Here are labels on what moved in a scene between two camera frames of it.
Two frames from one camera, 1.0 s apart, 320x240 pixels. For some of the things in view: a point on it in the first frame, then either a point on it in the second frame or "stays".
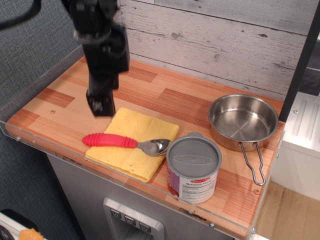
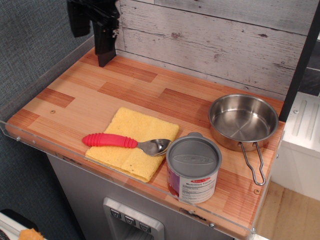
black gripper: [97, 26] → [104, 13]
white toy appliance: [296, 168] stays
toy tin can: [192, 164] stays
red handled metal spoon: [154, 147] stays
